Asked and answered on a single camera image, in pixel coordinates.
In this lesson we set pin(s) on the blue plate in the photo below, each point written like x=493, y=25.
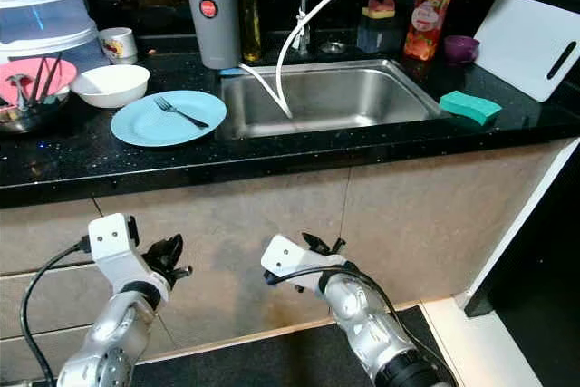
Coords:
x=145, y=131

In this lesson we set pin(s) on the metal fork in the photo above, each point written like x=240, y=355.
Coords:
x=183, y=114

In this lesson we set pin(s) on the black chopstick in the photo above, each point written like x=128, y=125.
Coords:
x=59, y=75
x=38, y=79
x=46, y=79
x=53, y=77

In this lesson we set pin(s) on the metal spoon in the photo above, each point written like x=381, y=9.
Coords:
x=21, y=83

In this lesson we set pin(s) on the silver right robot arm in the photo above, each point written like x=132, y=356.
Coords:
x=372, y=324

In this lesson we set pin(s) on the dark floor mat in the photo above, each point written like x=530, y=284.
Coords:
x=263, y=360

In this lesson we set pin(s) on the stainless steel sink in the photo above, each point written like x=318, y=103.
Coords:
x=353, y=97

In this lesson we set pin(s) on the white bowl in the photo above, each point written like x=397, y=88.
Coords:
x=109, y=88

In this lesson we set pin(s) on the round metal sink hole cap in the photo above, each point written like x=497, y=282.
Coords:
x=332, y=47

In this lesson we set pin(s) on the green sponge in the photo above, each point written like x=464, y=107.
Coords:
x=469, y=106

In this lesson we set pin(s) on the white printed mug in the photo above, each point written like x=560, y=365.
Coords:
x=118, y=45

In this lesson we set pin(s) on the grey water filter canister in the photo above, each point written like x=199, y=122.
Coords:
x=208, y=38

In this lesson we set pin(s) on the black sponge holder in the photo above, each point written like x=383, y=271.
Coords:
x=378, y=36

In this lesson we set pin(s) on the yellow oil bottle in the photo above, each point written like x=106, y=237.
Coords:
x=249, y=29

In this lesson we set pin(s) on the pink plate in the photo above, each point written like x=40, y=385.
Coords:
x=18, y=65

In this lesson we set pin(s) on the purple cup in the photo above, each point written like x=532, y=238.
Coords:
x=460, y=50

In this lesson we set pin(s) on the red dish soap bottle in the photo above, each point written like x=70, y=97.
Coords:
x=426, y=24

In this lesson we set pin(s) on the red and yellow sponge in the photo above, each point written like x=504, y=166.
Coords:
x=379, y=7

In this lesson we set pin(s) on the white cutting board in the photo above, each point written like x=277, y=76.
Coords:
x=521, y=38

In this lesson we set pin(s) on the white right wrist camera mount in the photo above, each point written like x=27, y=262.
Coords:
x=290, y=258

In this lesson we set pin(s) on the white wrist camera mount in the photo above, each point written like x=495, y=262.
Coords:
x=290, y=258
x=118, y=251

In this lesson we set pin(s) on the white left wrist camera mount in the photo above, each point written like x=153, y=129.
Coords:
x=118, y=251

